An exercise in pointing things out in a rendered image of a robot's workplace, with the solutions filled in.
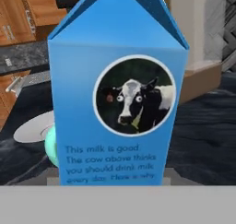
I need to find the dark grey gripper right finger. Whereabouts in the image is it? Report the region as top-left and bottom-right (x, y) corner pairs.
(162, 168), (204, 186)

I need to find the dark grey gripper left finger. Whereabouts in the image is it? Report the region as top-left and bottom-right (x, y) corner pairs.
(12, 167), (60, 186)

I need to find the blue milk carton with cow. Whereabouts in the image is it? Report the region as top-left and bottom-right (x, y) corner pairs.
(46, 0), (190, 186)

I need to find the mint green coffee cup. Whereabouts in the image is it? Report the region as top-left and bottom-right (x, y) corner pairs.
(43, 124), (60, 168)

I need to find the white saucer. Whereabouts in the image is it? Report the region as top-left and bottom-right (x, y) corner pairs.
(13, 110), (56, 144)

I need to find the wooden drawer front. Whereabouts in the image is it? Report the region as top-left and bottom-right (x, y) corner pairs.
(0, 69), (31, 131)

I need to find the tan wooden cabinet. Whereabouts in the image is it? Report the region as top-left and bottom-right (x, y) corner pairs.
(179, 61), (223, 105)

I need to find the silver drawer handle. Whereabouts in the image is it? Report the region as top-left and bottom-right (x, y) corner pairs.
(5, 76), (23, 94)

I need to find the silver cupboard handle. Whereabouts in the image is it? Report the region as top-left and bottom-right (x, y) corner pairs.
(20, 1), (37, 35)
(2, 24), (16, 41)

